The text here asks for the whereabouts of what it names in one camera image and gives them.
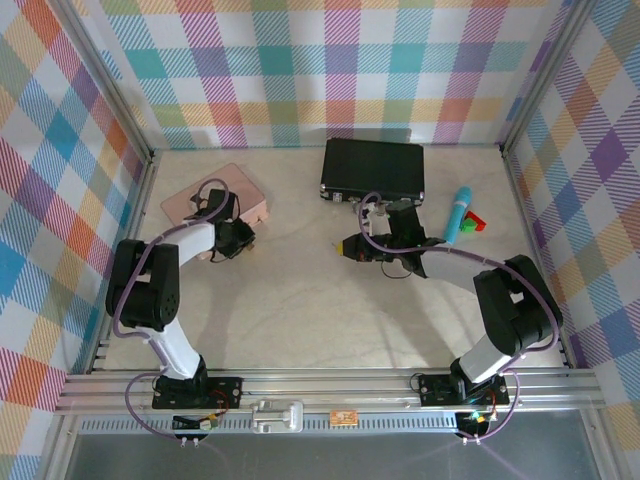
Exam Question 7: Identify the blue toy microphone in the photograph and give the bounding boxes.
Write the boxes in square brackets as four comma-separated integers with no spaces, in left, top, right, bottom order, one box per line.
[444,187,474,246]

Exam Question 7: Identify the aluminium frame post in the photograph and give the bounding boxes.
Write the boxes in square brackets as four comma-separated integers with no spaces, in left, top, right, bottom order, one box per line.
[498,0,599,157]
[52,0,157,162]

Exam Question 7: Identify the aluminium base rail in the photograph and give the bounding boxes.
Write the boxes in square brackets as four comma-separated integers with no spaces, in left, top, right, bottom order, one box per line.
[54,369,601,412]

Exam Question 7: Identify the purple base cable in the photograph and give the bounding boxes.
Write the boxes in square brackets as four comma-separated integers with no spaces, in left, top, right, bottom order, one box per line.
[124,372,201,442]
[462,369,522,445]

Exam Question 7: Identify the perforated metal strip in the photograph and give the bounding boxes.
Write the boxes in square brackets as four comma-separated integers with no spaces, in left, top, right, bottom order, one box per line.
[79,417,464,434]

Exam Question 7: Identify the pink tin box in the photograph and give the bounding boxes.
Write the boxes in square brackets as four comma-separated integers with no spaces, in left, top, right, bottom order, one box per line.
[160,163,271,261]

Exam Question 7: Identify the silver metal latch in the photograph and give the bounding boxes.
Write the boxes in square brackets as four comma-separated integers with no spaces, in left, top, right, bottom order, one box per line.
[251,398,305,434]

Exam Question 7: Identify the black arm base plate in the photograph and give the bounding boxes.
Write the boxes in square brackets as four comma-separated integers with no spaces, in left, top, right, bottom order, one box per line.
[152,375,245,411]
[417,373,511,407]

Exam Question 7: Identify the black hard case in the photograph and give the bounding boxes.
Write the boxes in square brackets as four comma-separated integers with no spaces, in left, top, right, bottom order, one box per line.
[319,138,425,205]

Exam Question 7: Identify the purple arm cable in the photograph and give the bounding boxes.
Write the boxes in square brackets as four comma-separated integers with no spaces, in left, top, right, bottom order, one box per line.
[358,192,561,374]
[110,178,239,376]

